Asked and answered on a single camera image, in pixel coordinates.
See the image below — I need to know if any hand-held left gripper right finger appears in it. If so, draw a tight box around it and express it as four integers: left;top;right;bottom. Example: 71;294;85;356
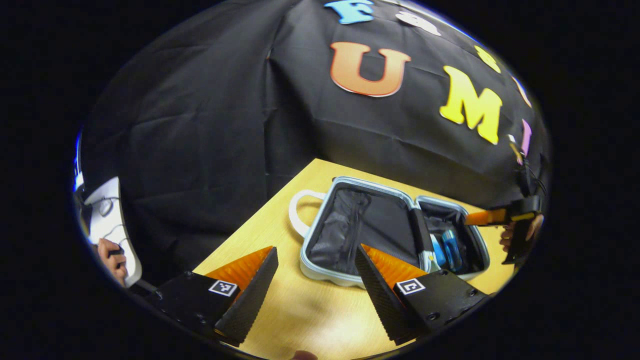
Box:
354;243;492;347

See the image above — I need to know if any light blue suitcase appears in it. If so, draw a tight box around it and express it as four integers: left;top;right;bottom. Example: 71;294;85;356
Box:
288;176;491;290

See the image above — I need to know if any green tube with blue cap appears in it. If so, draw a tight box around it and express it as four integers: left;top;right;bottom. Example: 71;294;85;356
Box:
441;227;463;273

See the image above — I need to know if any white side table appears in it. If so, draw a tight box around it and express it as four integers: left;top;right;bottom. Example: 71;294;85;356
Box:
75;176;143;288

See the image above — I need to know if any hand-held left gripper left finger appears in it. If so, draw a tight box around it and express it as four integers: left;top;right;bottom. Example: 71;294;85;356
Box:
147;245;280;347

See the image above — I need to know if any bright screen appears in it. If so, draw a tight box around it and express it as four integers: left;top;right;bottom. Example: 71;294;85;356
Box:
73;131;85;192

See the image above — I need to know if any small light blue tube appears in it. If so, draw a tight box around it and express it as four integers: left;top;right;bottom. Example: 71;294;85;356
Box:
429;231;447;271

